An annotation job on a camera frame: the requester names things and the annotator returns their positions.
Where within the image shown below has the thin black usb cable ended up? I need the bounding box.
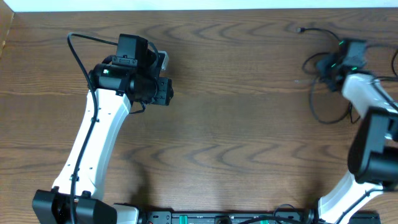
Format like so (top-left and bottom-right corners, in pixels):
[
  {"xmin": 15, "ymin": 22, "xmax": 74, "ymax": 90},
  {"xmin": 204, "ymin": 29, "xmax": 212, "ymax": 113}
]
[{"xmin": 390, "ymin": 49, "xmax": 398, "ymax": 78}]

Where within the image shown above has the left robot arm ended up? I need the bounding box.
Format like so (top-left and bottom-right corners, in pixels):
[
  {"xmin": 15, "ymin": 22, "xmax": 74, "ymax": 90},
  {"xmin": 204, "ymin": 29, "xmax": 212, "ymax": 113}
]
[{"xmin": 32, "ymin": 34, "xmax": 174, "ymax": 223}]

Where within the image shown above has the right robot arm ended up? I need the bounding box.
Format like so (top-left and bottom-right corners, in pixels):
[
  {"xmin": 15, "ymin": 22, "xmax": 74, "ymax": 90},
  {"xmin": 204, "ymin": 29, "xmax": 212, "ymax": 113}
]
[{"xmin": 301, "ymin": 39, "xmax": 397, "ymax": 223}]

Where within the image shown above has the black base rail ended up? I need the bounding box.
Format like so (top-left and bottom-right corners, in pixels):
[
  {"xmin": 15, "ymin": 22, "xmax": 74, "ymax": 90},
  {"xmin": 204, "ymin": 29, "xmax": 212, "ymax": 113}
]
[{"xmin": 113, "ymin": 203, "xmax": 382, "ymax": 224}]

